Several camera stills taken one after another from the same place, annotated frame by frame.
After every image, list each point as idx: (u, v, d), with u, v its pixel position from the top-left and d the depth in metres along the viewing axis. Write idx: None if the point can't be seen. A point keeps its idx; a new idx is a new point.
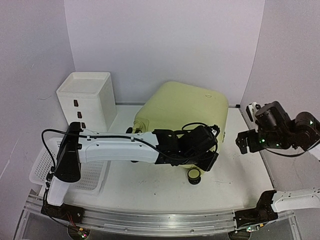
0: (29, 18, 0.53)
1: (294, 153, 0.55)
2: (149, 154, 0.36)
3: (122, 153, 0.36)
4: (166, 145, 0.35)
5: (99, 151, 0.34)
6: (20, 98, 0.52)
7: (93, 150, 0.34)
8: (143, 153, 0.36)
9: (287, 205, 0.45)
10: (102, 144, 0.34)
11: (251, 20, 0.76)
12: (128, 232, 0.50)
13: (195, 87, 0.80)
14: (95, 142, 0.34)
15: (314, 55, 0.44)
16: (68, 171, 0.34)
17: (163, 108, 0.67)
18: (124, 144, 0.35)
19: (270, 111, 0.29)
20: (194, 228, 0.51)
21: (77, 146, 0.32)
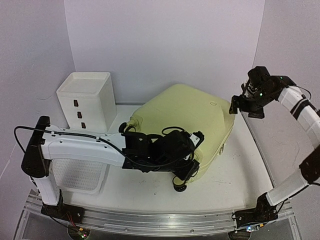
0: (30, 18, 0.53)
1: (294, 154, 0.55)
2: (114, 157, 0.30)
3: (87, 153, 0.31)
4: (133, 150, 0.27)
5: (62, 149, 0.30)
6: (21, 99, 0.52)
7: (57, 147, 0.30)
8: (109, 156, 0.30)
9: (280, 198, 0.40)
10: (65, 141, 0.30)
11: (251, 20, 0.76)
12: (128, 232, 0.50)
13: (201, 93, 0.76)
14: (58, 139, 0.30)
15: (313, 55, 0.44)
16: (33, 165, 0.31)
17: (161, 108, 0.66)
18: (87, 144, 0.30)
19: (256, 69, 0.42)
20: (194, 228, 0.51)
21: (40, 141, 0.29)
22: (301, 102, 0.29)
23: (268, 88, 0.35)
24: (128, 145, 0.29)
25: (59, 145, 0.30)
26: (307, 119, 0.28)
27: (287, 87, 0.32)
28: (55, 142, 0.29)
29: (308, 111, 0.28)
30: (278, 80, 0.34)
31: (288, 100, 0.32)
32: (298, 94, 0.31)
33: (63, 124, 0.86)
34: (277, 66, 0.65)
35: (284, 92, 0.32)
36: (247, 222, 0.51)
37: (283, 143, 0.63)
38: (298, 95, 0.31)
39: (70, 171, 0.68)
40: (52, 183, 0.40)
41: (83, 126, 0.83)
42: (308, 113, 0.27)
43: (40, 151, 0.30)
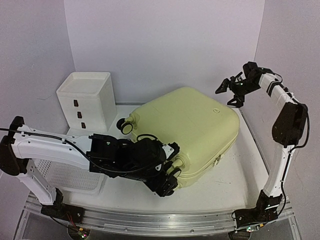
0: (30, 19, 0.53)
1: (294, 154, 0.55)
2: (79, 160, 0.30)
3: (53, 155, 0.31)
4: (100, 153, 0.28)
5: (30, 150, 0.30)
6: (21, 99, 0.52)
7: (25, 147, 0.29)
8: (74, 159, 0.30)
9: (275, 182, 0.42)
10: (34, 143, 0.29)
11: (251, 20, 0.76)
12: (128, 232, 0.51)
13: (203, 98, 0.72)
14: (28, 139, 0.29)
15: (314, 55, 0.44)
16: (7, 164, 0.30)
17: (161, 108, 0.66)
18: (54, 147, 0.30)
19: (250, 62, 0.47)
20: (194, 228, 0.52)
21: (10, 141, 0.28)
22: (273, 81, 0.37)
23: (252, 76, 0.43)
24: (95, 149, 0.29)
25: (29, 146, 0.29)
26: (276, 95, 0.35)
27: (264, 74, 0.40)
28: (24, 143, 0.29)
29: (278, 90, 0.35)
30: (259, 69, 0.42)
31: (264, 83, 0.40)
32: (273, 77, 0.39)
33: (63, 124, 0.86)
34: (276, 66, 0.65)
35: (262, 77, 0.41)
36: (247, 222, 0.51)
37: None
38: (271, 78, 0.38)
39: (69, 171, 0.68)
40: (37, 181, 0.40)
41: (83, 126, 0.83)
42: (278, 91, 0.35)
43: (12, 151, 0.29)
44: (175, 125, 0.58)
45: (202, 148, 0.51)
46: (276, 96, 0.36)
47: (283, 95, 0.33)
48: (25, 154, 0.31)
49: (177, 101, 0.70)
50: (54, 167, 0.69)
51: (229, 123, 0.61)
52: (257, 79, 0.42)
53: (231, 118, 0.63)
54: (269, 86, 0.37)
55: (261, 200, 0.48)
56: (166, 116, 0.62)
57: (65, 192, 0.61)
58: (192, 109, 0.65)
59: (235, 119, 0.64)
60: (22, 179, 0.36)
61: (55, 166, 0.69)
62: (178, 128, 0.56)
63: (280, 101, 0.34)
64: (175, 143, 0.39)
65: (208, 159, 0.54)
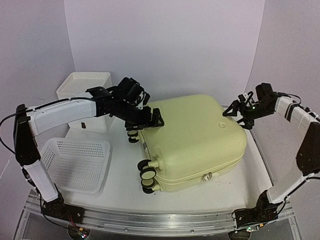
0: (29, 18, 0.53)
1: (294, 153, 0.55)
2: (89, 108, 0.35)
3: (63, 117, 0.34)
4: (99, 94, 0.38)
5: (45, 119, 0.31)
6: (20, 99, 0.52)
7: (41, 119, 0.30)
8: (85, 109, 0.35)
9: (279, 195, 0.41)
10: (48, 110, 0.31)
11: (251, 20, 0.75)
12: (128, 232, 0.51)
13: (213, 107, 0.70)
14: (40, 111, 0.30)
15: (314, 55, 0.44)
16: (25, 148, 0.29)
17: (167, 115, 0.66)
18: (66, 106, 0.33)
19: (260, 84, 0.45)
20: (194, 228, 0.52)
21: (27, 118, 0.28)
22: (291, 105, 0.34)
23: (267, 101, 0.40)
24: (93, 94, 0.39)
25: (44, 115, 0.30)
26: (297, 116, 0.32)
27: (280, 97, 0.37)
28: (38, 114, 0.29)
29: (299, 110, 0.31)
30: (274, 93, 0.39)
31: (282, 106, 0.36)
32: (290, 100, 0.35)
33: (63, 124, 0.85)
34: (277, 65, 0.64)
35: (278, 101, 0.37)
36: (247, 222, 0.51)
37: (282, 143, 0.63)
38: (289, 101, 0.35)
39: (68, 170, 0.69)
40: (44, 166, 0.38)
41: (83, 126, 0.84)
42: (298, 111, 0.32)
43: (31, 127, 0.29)
44: (174, 131, 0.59)
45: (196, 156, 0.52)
46: (297, 118, 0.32)
47: (305, 115, 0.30)
48: (42, 127, 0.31)
49: (185, 109, 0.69)
50: (54, 167, 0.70)
51: (234, 135, 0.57)
52: (273, 105, 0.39)
53: (234, 127, 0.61)
54: (287, 109, 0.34)
55: (261, 200, 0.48)
56: (169, 123, 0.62)
57: (64, 192, 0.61)
58: (197, 118, 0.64)
59: (237, 126, 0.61)
60: (29, 169, 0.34)
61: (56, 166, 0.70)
62: (178, 136, 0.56)
63: (304, 123, 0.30)
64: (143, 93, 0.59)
65: (202, 166, 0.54)
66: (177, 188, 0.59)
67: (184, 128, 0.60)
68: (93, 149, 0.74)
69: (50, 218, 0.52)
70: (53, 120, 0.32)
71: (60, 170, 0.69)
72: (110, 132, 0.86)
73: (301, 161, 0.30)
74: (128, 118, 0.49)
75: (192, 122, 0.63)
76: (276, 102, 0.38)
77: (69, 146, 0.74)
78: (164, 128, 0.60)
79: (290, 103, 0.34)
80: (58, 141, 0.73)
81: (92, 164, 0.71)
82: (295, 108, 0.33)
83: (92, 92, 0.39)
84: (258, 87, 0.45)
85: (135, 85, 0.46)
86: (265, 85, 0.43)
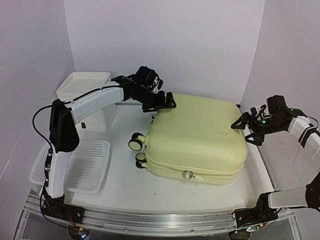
0: (29, 18, 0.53)
1: (294, 153, 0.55)
2: (116, 94, 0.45)
3: (97, 104, 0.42)
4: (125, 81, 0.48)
5: (84, 107, 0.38)
6: (20, 99, 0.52)
7: (81, 107, 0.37)
8: (114, 95, 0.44)
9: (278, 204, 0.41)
10: (86, 99, 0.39)
11: (251, 20, 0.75)
12: (128, 232, 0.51)
13: (220, 108, 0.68)
14: (79, 101, 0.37)
15: (314, 55, 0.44)
16: (67, 136, 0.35)
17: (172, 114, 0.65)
18: (98, 94, 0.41)
19: (275, 97, 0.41)
20: (194, 228, 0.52)
21: (69, 109, 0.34)
22: (308, 130, 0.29)
23: (281, 119, 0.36)
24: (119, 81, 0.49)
25: (84, 104, 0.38)
26: (313, 145, 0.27)
27: (296, 117, 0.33)
28: (79, 104, 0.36)
29: (315, 137, 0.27)
30: (289, 112, 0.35)
31: (297, 128, 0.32)
32: (308, 123, 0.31)
33: None
34: (277, 66, 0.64)
35: (293, 122, 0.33)
36: (247, 222, 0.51)
37: (283, 144, 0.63)
38: (305, 124, 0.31)
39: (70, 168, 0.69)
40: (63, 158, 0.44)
41: (83, 126, 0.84)
42: (314, 138, 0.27)
43: (73, 116, 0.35)
44: (175, 129, 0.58)
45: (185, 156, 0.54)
46: (313, 147, 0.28)
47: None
48: (82, 114, 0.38)
49: (191, 108, 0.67)
50: None
51: (238, 143, 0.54)
52: (285, 124, 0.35)
53: (236, 132, 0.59)
54: (303, 133, 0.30)
55: (261, 200, 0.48)
56: (172, 122, 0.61)
57: (66, 191, 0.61)
58: (202, 118, 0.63)
59: (240, 130, 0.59)
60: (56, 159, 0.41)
61: None
62: (180, 136, 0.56)
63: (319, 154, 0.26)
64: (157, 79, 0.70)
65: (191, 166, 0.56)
66: (165, 174, 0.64)
67: (187, 129, 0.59)
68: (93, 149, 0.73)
69: (49, 217, 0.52)
70: (90, 108, 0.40)
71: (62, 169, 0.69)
72: (110, 132, 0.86)
73: (310, 196, 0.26)
74: (146, 102, 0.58)
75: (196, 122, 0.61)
76: (290, 123, 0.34)
77: None
78: (166, 127, 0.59)
79: (307, 127, 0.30)
80: None
81: (93, 164, 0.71)
82: (311, 133, 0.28)
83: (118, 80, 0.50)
84: (272, 100, 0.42)
85: (150, 72, 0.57)
86: (280, 99, 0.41)
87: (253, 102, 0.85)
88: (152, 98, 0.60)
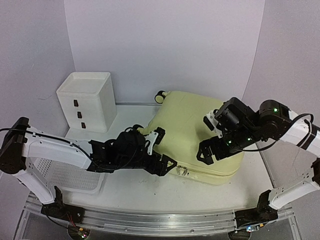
0: (29, 18, 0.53)
1: (294, 153, 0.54)
2: (81, 159, 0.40)
3: (54, 154, 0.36)
4: (98, 155, 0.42)
5: (38, 149, 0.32)
6: (20, 98, 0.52)
7: (36, 147, 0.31)
8: (81, 160, 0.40)
9: (284, 201, 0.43)
10: (45, 144, 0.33)
11: (251, 20, 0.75)
12: (128, 232, 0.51)
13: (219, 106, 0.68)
14: (39, 140, 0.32)
15: (314, 55, 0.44)
16: (9, 161, 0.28)
17: (172, 113, 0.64)
18: (64, 148, 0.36)
19: (227, 109, 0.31)
20: (194, 228, 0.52)
21: (22, 139, 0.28)
22: (310, 133, 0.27)
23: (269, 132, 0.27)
24: (94, 151, 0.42)
25: (39, 145, 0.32)
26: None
27: (291, 123, 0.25)
28: (36, 143, 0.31)
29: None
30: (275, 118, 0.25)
31: (298, 134, 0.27)
32: (303, 123, 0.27)
33: (63, 124, 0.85)
34: (277, 66, 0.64)
35: (290, 131, 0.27)
36: (247, 222, 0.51)
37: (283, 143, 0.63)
38: (305, 126, 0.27)
39: (70, 169, 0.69)
40: (35, 176, 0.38)
41: (83, 126, 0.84)
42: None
43: (23, 149, 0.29)
44: (175, 128, 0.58)
45: (185, 154, 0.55)
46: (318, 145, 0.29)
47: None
48: (32, 153, 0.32)
49: (190, 106, 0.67)
50: (54, 167, 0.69)
51: None
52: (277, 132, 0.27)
53: None
54: (306, 137, 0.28)
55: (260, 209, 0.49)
56: (173, 121, 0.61)
57: (64, 192, 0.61)
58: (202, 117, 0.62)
59: None
60: (18, 175, 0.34)
61: (55, 165, 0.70)
62: (181, 137, 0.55)
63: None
64: (159, 128, 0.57)
65: (191, 164, 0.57)
66: None
67: (187, 128, 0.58)
68: None
69: (49, 217, 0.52)
70: (45, 153, 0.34)
71: (61, 168, 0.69)
72: (110, 132, 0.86)
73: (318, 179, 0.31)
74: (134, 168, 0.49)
75: (195, 120, 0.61)
76: (285, 132, 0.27)
77: None
78: (167, 127, 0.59)
79: (308, 131, 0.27)
80: None
81: None
82: (315, 136, 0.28)
83: (94, 148, 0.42)
84: (228, 116, 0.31)
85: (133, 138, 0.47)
86: (236, 105, 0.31)
87: (253, 102, 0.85)
88: (145, 163, 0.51)
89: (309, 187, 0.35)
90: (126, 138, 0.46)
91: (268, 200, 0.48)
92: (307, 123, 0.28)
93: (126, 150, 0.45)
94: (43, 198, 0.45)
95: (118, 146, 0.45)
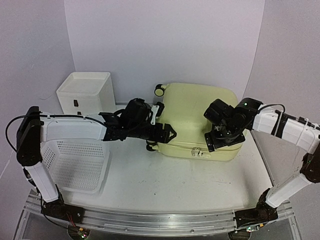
0: (29, 18, 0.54)
1: (293, 150, 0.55)
2: (97, 130, 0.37)
3: (70, 131, 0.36)
4: (111, 121, 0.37)
5: (56, 128, 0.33)
6: (20, 97, 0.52)
7: (54, 127, 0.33)
8: (96, 130, 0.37)
9: (277, 196, 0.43)
10: (61, 122, 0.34)
11: (251, 20, 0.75)
12: (128, 232, 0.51)
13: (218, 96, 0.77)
14: (55, 120, 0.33)
15: (314, 55, 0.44)
16: (30, 148, 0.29)
17: (178, 103, 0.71)
18: (78, 123, 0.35)
19: None
20: (194, 228, 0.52)
21: (40, 123, 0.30)
22: (280, 121, 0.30)
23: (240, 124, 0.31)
24: (107, 118, 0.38)
25: (57, 126, 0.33)
26: (293, 132, 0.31)
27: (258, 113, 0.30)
28: (52, 123, 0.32)
29: (292, 126, 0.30)
30: (243, 110, 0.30)
31: (266, 121, 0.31)
32: (271, 112, 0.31)
33: None
34: (277, 66, 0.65)
35: (258, 119, 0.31)
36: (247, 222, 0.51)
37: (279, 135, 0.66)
38: (272, 114, 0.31)
39: (70, 168, 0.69)
40: (46, 171, 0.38)
41: None
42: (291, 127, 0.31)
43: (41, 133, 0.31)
44: (184, 114, 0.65)
45: (194, 135, 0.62)
46: (293, 133, 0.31)
47: (305, 129, 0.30)
48: (51, 135, 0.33)
49: (193, 98, 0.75)
50: (54, 167, 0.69)
51: None
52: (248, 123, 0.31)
53: None
54: (276, 125, 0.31)
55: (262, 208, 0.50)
56: (180, 110, 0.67)
57: (64, 193, 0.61)
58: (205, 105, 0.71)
59: None
60: (31, 169, 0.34)
61: (56, 165, 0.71)
62: (190, 122, 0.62)
63: (304, 139, 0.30)
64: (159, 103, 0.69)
65: (199, 143, 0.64)
66: (175, 154, 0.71)
67: (194, 114, 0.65)
68: (92, 149, 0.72)
69: (48, 217, 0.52)
70: (62, 132, 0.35)
71: (63, 167, 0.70)
72: None
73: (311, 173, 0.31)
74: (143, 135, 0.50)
75: (200, 108, 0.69)
76: (254, 120, 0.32)
77: (67, 147, 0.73)
78: (176, 115, 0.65)
79: (276, 118, 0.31)
80: (59, 141, 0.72)
81: (93, 164, 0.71)
82: (286, 123, 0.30)
83: (105, 116, 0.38)
84: (211, 112, 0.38)
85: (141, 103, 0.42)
86: (217, 104, 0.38)
87: None
88: (151, 130, 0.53)
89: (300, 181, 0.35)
90: (135, 103, 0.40)
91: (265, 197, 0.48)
92: (278, 113, 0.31)
93: (136, 116, 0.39)
94: (46, 197, 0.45)
95: (126, 111, 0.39)
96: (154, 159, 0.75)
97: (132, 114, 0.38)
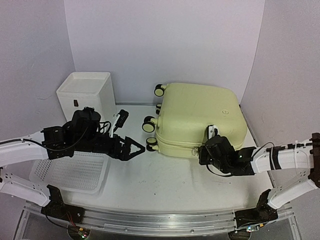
0: (29, 17, 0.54)
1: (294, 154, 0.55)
2: (39, 151, 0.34)
3: (15, 155, 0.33)
4: (52, 140, 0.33)
5: None
6: (20, 98, 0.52)
7: None
8: (39, 152, 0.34)
9: (279, 198, 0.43)
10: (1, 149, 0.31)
11: (252, 20, 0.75)
12: (128, 232, 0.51)
13: (218, 96, 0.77)
14: None
15: (313, 55, 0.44)
16: None
17: (178, 104, 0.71)
18: (18, 147, 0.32)
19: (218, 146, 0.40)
20: (194, 228, 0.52)
21: None
22: (272, 156, 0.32)
23: (237, 171, 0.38)
24: (47, 136, 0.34)
25: None
26: (287, 159, 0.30)
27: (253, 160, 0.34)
28: None
29: (284, 155, 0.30)
30: (243, 164, 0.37)
31: (262, 162, 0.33)
32: (263, 153, 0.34)
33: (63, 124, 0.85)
34: (277, 66, 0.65)
35: (254, 164, 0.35)
36: (247, 222, 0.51)
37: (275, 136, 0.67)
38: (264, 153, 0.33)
39: (69, 169, 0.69)
40: (18, 183, 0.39)
41: None
42: (283, 157, 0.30)
43: None
44: (183, 114, 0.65)
45: (194, 136, 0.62)
46: (289, 159, 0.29)
47: (295, 151, 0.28)
48: None
49: (192, 98, 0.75)
50: (54, 168, 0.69)
51: (238, 121, 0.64)
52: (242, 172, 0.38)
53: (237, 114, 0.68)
54: (271, 160, 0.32)
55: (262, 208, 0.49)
56: (180, 110, 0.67)
57: (64, 194, 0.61)
58: (205, 105, 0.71)
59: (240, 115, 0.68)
60: (2, 190, 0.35)
61: (55, 167, 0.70)
62: (190, 121, 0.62)
63: (299, 160, 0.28)
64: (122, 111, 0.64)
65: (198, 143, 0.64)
66: (175, 154, 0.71)
67: (194, 114, 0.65)
68: None
69: (48, 217, 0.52)
70: (5, 159, 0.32)
71: (62, 169, 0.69)
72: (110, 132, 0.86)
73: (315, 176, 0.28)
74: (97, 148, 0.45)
75: (199, 108, 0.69)
76: (252, 166, 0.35)
77: None
78: (176, 114, 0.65)
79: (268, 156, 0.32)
80: None
81: (92, 164, 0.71)
82: (277, 155, 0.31)
83: (46, 133, 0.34)
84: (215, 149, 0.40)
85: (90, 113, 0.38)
86: (223, 145, 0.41)
87: (253, 101, 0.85)
88: None
89: (307, 186, 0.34)
90: (80, 114, 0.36)
91: (268, 198, 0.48)
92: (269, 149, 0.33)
93: (82, 129, 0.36)
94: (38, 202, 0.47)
95: (72, 124, 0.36)
96: (153, 159, 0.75)
97: (77, 128, 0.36)
